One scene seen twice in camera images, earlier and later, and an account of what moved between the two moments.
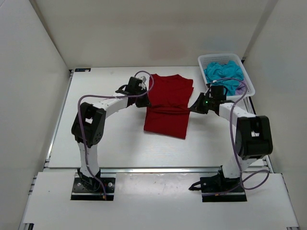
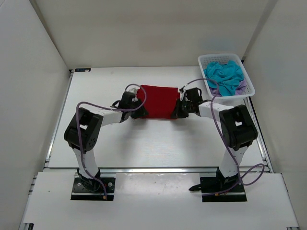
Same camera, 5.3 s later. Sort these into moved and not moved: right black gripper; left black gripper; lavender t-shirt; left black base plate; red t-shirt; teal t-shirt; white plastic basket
Moved: right black gripper; left black gripper; red t-shirt
Not moved: teal t-shirt; lavender t-shirt; white plastic basket; left black base plate
